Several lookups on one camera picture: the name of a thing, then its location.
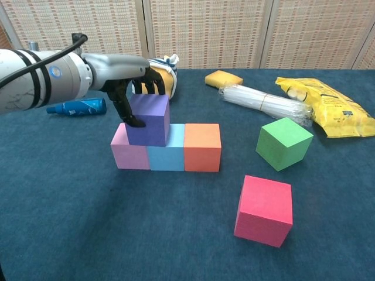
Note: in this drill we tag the light blue foam cube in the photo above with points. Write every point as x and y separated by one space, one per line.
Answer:
165 159

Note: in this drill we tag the purple foam cube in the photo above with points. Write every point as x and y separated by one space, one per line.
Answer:
152 128

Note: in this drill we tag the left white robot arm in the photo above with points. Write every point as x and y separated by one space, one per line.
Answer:
29 85

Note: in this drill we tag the pink foam cube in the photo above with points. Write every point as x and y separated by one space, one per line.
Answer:
129 158

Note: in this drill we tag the bundle of clear straws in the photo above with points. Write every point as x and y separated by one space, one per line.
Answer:
257 101

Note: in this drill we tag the red foam cube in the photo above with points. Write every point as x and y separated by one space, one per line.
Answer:
263 210

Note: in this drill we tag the woven bamboo folding screen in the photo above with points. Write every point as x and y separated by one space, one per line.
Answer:
205 29

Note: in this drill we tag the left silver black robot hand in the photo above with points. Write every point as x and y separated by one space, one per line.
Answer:
117 68

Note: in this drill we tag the orange foam cube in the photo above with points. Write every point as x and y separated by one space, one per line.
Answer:
202 149

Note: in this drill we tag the yellow snack bag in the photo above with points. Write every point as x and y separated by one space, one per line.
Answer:
334 108

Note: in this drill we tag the blue spray bottle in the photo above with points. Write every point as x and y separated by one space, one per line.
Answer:
82 106

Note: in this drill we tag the green foam cube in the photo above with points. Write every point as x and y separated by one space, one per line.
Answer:
281 143

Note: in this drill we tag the yellow sponge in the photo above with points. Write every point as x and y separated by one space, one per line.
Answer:
222 78

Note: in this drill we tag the yellow plush toy striped shirt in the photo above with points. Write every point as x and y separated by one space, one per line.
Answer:
168 77

